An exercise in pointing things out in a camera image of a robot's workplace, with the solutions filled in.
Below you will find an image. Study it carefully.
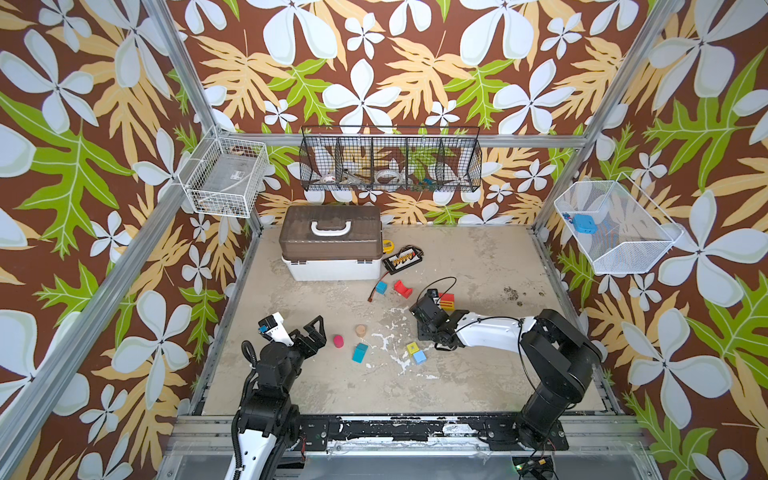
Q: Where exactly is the red black cable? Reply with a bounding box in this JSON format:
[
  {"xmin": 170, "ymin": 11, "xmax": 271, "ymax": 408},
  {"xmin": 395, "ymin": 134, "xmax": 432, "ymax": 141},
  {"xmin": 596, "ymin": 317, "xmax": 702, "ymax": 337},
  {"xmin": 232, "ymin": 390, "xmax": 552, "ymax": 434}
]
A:
[{"xmin": 367, "ymin": 271, "xmax": 391, "ymax": 303}]

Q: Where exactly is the black charging board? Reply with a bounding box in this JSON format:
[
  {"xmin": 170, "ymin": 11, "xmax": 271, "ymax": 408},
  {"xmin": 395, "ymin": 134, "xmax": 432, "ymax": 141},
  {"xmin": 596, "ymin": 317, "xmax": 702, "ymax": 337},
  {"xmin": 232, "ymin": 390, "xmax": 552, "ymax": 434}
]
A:
[{"xmin": 383, "ymin": 245, "xmax": 424, "ymax": 275}]

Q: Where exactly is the white wire basket left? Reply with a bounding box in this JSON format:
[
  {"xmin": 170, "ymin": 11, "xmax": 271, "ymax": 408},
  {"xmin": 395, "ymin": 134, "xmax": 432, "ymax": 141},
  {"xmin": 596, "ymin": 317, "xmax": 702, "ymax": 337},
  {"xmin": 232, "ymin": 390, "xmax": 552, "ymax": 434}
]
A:
[{"xmin": 179, "ymin": 137, "xmax": 270, "ymax": 218}]

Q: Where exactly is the brown lid white toolbox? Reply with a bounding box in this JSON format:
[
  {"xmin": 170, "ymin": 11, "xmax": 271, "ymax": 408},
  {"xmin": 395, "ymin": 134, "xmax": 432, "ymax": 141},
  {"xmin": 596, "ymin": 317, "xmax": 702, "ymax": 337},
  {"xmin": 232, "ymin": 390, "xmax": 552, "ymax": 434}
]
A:
[{"xmin": 279, "ymin": 205, "xmax": 383, "ymax": 281}]

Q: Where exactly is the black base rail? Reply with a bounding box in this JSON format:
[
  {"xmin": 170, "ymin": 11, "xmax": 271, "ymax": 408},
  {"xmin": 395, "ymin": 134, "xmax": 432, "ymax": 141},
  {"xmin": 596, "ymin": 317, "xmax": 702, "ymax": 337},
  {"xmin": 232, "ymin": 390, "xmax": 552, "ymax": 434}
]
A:
[{"xmin": 299, "ymin": 412, "xmax": 569, "ymax": 451}]

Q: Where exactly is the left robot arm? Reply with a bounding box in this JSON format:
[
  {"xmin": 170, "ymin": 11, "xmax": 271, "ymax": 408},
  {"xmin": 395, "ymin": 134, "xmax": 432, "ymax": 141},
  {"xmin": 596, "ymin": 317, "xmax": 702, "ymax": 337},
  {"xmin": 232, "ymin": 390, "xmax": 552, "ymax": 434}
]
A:
[{"xmin": 226, "ymin": 313, "xmax": 327, "ymax": 479}]

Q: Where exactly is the black wire wall basket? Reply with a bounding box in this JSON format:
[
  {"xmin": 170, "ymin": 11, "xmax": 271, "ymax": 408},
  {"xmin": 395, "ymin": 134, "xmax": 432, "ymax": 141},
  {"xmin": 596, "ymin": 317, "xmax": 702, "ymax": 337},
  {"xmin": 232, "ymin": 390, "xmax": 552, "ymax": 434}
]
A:
[{"xmin": 298, "ymin": 125, "xmax": 483, "ymax": 192}]

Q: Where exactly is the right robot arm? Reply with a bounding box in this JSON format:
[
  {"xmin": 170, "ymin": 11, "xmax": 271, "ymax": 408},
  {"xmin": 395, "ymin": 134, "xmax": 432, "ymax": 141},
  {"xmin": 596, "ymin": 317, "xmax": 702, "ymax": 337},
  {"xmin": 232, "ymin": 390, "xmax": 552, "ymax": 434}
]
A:
[{"xmin": 410, "ymin": 296, "xmax": 604, "ymax": 448}]

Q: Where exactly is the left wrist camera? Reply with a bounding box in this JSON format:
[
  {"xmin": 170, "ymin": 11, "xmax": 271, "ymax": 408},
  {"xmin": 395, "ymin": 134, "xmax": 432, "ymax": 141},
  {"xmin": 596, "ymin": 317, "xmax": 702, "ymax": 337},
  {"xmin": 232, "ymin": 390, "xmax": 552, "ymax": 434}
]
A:
[{"xmin": 257, "ymin": 311, "xmax": 295, "ymax": 348}]

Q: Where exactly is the blue object in basket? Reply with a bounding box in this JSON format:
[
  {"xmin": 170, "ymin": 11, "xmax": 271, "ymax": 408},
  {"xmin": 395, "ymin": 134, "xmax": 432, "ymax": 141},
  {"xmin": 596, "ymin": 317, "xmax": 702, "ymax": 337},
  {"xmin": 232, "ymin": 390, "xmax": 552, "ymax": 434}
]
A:
[{"xmin": 571, "ymin": 214, "xmax": 598, "ymax": 235}]

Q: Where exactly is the red arch block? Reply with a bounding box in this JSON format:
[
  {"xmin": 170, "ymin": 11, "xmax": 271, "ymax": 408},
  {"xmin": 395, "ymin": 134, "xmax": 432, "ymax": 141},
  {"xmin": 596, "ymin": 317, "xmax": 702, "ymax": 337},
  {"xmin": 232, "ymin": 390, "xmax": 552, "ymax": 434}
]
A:
[{"xmin": 393, "ymin": 280, "xmax": 413, "ymax": 299}]

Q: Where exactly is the teal triangular block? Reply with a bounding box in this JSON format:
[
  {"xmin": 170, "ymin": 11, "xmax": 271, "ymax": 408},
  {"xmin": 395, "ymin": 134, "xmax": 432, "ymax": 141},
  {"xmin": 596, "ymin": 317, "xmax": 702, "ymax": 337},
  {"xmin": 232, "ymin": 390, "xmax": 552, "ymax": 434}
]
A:
[{"xmin": 352, "ymin": 343, "xmax": 368, "ymax": 364}]

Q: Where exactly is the white mesh basket right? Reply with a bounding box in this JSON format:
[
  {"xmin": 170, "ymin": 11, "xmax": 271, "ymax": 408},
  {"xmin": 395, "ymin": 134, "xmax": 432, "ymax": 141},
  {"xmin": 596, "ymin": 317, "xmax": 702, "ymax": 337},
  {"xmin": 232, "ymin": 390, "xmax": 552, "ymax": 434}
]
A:
[{"xmin": 554, "ymin": 174, "xmax": 683, "ymax": 276}]

